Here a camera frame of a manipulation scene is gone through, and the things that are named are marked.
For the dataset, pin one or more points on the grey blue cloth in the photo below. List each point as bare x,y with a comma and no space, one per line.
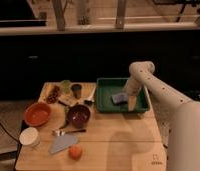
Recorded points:
62,142

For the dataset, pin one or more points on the blue sponge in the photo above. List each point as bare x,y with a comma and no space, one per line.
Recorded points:
119,98

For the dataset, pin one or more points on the orange fruit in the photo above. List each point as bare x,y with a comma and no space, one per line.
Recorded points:
75,152

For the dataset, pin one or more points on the dark maroon bowl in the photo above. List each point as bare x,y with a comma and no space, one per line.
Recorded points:
78,116

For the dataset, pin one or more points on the green chili pepper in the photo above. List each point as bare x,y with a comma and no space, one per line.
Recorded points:
66,122

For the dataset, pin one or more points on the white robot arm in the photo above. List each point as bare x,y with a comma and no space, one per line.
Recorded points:
183,153

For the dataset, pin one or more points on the dark metal cup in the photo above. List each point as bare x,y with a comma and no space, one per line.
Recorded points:
77,90

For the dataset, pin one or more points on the metal fork dark handle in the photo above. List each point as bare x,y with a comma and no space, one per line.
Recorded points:
60,132

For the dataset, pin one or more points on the white cup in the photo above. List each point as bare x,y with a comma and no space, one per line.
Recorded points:
29,137

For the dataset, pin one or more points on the green plastic tray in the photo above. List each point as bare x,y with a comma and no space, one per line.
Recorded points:
110,97

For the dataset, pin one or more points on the white handled brush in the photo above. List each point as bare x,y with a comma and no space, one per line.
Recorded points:
90,99

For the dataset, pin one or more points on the orange bowl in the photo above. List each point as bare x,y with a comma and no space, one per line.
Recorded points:
37,114

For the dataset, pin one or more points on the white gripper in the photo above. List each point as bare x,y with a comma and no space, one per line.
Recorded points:
132,88

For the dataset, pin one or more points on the tan wooden block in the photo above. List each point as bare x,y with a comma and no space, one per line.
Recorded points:
68,100

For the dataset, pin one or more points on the green plastic cup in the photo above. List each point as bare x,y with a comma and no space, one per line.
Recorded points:
65,86

